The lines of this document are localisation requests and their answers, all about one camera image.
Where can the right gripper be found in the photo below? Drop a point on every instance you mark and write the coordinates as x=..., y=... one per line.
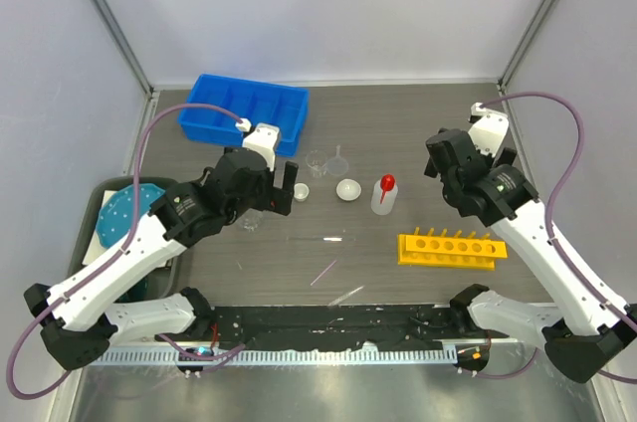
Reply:
x=430, y=170

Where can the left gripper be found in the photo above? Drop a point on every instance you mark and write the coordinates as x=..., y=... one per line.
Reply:
x=279, y=199

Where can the clear glass test tube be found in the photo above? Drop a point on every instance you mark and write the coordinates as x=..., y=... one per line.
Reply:
x=330, y=239

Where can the yellow test tube rack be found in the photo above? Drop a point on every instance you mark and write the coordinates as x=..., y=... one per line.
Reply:
x=455, y=251

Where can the clear glass rod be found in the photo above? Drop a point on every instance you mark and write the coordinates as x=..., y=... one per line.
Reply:
x=345, y=297

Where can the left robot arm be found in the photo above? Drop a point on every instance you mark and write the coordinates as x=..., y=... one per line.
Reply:
x=81, y=317

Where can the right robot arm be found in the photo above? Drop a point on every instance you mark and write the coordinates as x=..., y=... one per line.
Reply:
x=589, y=324

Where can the small white crucible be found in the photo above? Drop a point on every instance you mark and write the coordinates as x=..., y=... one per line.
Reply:
x=301, y=192

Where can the clear glass beaker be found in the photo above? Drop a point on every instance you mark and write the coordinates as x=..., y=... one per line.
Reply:
x=316, y=162

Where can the clear glass flask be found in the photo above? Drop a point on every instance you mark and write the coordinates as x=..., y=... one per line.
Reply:
x=250, y=221

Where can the clear plastic funnel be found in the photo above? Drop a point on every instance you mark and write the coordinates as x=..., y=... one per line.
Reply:
x=337, y=165

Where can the white evaporating dish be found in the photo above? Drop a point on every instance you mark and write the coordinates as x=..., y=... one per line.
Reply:
x=348, y=190

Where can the blue compartment bin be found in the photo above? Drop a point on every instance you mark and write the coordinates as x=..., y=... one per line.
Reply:
x=284, y=107

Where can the dark grey tray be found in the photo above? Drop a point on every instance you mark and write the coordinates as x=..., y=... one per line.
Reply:
x=158, y=284

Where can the teal dotted plate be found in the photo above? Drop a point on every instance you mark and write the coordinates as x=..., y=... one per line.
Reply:
x=114, y=220

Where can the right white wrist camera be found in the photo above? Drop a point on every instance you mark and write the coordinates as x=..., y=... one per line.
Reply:
x=488, y=129

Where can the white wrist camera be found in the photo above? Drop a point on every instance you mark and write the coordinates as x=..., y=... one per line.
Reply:
x=488, y=129
x=262, y=138

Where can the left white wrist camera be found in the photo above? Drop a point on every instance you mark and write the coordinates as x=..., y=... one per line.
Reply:
x=262, y=138

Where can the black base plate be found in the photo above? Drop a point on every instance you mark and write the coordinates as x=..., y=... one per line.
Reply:
x=336, y=328

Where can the white slotted cable duct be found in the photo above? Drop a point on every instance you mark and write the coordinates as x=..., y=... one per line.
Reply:
x=369, y=354

